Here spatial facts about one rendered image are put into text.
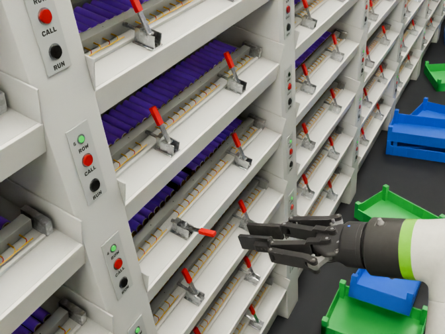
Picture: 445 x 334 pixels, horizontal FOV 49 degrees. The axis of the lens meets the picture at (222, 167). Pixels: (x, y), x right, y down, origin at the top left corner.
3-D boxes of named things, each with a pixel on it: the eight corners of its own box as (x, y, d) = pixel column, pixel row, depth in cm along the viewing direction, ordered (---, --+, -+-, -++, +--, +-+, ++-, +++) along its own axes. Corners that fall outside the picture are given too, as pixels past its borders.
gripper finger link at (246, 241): (277, 249, 88) (275, 252, 87) (244, 246, 92) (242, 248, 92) (272, 236, 87) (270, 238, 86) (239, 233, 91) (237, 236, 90)
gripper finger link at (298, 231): (332, 232, 81) (336, 226, 82) (278, 221, 89) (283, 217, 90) (338, 250, 83) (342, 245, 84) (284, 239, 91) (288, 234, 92)
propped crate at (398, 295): (369, 261, 192) (372, 242, 190) (423, 277, 183) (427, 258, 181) (347, 295, 167) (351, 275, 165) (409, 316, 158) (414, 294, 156)
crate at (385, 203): (443, 230, 203) (446, 215, 198) (412, 253, 194) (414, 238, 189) (384, 197, 224) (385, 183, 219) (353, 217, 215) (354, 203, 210)
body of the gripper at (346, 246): (366, 281, 77) (312, 274, 83) (381, 247, 83) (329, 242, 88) (357, 244, 74) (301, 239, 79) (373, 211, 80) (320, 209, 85)
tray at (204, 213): (278, 147, 135) (286, 118, 128) (146, 307, 92) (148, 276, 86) (215, 118, 141) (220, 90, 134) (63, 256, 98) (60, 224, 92)
